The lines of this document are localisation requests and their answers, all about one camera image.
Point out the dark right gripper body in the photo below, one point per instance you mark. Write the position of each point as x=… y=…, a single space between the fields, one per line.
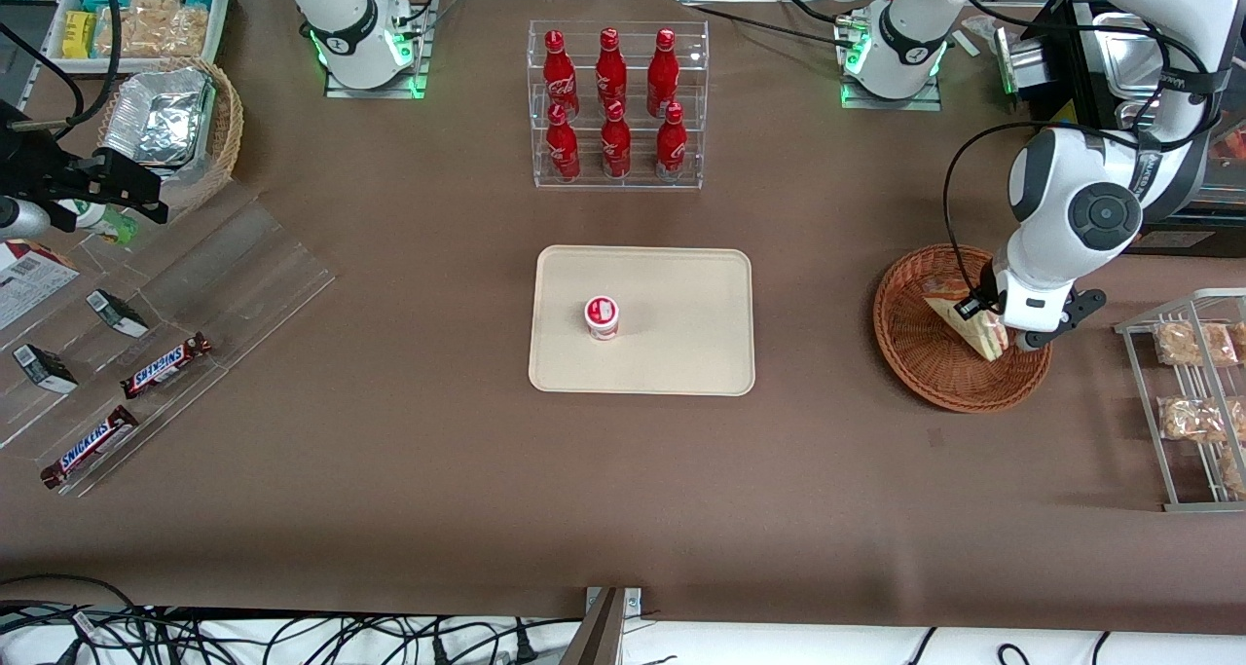
x=47 y=176

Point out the triangular sandwich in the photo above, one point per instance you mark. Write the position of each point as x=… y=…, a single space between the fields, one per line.
x=985 y=339

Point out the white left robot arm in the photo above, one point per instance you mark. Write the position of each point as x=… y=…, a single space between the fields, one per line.
x=1105 y=215

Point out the round brown wicker basket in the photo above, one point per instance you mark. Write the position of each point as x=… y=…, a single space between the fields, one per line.
x=925 y=363

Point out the light tan wicker basket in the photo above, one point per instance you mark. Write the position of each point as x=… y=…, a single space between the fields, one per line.
x=226 y=134

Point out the stainless steel tray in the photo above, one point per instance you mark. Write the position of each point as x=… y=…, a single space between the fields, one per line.
x=1139 y=115
x=1129 y=66

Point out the beige plastic tray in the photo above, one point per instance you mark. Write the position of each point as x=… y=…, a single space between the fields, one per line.
x=681 y=353

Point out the green white small bottle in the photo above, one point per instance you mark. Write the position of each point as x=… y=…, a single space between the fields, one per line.
x=107 y=222

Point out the aluminium foil container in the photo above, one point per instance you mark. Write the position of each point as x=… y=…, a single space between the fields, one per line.
x=161 y=120

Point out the small black white box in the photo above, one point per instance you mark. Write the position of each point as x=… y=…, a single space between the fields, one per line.
x=117 y=313
x=44 y=368

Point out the clear acrylic stepped display stand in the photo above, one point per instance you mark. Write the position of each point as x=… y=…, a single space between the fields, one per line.
x=243 y=276

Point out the red white carton box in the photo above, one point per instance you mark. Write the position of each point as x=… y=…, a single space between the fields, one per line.
x=29 y=280

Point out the yellow snack pack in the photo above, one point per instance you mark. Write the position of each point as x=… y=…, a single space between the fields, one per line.
x=78 y=34

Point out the clear bag of crackers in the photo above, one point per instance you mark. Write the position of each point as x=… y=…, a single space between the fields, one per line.
x=127 y=34
x=183 y=30

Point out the snickers chocolate bar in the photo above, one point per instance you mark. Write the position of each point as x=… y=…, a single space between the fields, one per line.
x=165 y=365
x=90 y=447

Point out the clear bag of fried snacks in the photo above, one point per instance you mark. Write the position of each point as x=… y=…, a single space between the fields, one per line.
x=1234 y=470
x=1195 y=344
x=1197 y=420

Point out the white plastic bin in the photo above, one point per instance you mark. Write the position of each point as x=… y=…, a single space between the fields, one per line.
x=222 y=22

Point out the black food warmer appliance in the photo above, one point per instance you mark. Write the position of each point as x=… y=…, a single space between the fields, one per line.
x=1082 y=71

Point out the white paper tag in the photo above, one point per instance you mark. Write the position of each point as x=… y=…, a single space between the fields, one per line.
x=973 y=30

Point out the clear acrylic bottle rack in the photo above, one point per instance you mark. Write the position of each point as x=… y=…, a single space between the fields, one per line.
x=696 y=173

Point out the red cola bottle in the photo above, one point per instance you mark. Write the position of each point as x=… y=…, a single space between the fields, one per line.
x=610 y=71
x=671 y=149
x=663 y=76
x=563 y=149
x=615 y=147
x=558 y=76

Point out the small red white yogurt cup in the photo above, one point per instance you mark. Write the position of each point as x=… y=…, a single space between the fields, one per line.
x=602 y=316

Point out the brown table cover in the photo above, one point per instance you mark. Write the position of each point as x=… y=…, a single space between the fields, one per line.
x=389 y=509

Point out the aluminium arm base plate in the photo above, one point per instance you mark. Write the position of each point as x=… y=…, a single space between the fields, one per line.
x=857 y=98
x=419 y=61

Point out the metal bracket with dark post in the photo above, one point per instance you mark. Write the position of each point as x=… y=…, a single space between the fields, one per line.
x=604 y=631

